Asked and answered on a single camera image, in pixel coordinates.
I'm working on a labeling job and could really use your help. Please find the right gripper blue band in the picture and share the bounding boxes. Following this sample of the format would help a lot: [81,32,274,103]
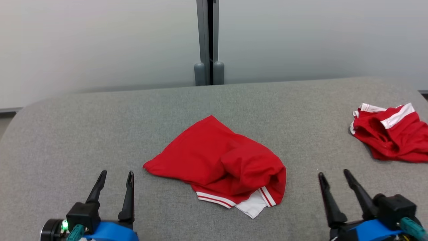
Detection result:
[318,169,415,241]

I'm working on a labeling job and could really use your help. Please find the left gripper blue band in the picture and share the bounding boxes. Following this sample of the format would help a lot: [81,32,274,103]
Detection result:
[84,170,139,241]

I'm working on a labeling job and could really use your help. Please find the red shorts with white stripe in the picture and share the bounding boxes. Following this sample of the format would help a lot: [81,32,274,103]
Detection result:
[350,102,428,163]

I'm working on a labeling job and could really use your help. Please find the red shirt with white sleeves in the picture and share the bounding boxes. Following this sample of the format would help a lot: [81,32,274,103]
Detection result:
[143,115,287,219]

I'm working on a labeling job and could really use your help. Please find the right cable with teal plug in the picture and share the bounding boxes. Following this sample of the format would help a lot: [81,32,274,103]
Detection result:
[400,217,428,241]

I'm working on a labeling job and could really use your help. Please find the grey rounded post foot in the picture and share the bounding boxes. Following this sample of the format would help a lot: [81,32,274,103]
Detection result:
[194,62,206,86]
[213,61,225,85]

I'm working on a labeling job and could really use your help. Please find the grey partition post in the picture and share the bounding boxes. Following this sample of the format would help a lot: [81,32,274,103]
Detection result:
[196,0,219,85]

